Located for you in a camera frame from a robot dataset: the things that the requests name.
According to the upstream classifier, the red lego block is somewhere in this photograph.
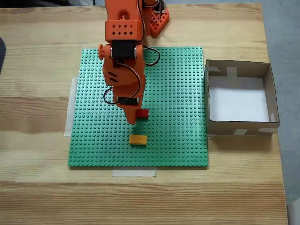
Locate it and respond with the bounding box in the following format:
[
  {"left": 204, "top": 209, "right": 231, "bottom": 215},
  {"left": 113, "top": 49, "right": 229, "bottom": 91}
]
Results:
[{"left": 135, "top": 109, "right": 150, "bottom": 120}]

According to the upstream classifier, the yellow lego block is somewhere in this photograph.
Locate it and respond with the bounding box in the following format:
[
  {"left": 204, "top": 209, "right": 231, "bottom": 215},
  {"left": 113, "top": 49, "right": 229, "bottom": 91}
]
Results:
[{"left": 129, "top": 135, "right": 149, "bottom": 147}]

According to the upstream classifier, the green lego baseplate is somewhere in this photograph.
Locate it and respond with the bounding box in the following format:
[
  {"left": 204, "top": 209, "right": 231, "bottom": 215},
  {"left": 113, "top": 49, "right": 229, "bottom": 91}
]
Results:
[{"left": 67, "top": 46, "right": 209, "bottom": 168}]

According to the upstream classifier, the cardboard box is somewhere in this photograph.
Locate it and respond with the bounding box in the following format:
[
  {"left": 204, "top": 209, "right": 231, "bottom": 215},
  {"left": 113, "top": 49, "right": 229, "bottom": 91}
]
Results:
[{"left": 205, "top": 59, "right": 281, "bottom": 137}]

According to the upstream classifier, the short masking tape strip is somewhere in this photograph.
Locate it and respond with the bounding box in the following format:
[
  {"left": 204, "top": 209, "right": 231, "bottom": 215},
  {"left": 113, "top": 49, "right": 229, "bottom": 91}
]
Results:
[{"left": 112, "top": 168, "right": 157, "bottom": 178}]

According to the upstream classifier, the long masking tape strip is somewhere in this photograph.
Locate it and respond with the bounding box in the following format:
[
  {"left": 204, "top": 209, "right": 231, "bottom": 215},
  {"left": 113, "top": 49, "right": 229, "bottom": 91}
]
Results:
[{"left": 63, "top": 76, "right": 79, "bottom": 137}]

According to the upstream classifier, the white paper sheet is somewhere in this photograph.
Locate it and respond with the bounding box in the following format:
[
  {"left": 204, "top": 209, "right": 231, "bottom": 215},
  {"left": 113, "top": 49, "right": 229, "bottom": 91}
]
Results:
[{"left": 208, "top": 77, "right": 270, "bottom": 122}]

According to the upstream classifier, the black rounded object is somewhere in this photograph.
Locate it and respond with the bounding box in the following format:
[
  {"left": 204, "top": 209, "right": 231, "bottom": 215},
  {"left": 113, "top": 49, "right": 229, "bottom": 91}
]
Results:
[{"left": 0, "top": 37, "right": 7, "bottom": 78}]

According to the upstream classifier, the gripper motor cable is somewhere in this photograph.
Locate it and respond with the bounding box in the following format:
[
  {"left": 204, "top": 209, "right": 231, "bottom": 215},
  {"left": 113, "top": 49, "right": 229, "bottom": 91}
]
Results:
[{"left": 103, "top": 45, "right": 162, "bottom": 105}]

